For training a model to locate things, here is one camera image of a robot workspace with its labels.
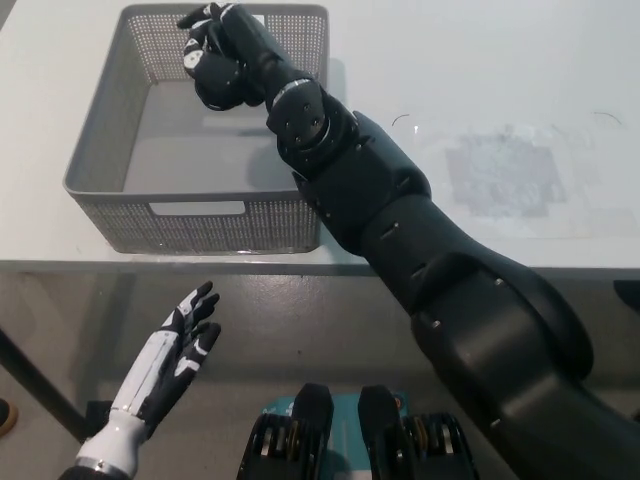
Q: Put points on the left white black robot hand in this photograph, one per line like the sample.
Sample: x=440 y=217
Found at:
x=160 y=365

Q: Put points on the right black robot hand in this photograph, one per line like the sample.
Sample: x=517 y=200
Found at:
x=250 y=40

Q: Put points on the black table leg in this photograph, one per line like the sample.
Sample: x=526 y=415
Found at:
x=40 y=385

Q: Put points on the grey perforated plastic basket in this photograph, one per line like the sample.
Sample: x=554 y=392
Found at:
x=200 y=220

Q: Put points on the brown shoe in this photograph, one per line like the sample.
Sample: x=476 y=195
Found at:
x=7 y=417

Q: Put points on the black teal robot body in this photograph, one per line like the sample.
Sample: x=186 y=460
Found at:
x=310 y=440

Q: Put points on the dark object under table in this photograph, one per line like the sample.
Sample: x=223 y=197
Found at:
x=629 y=295

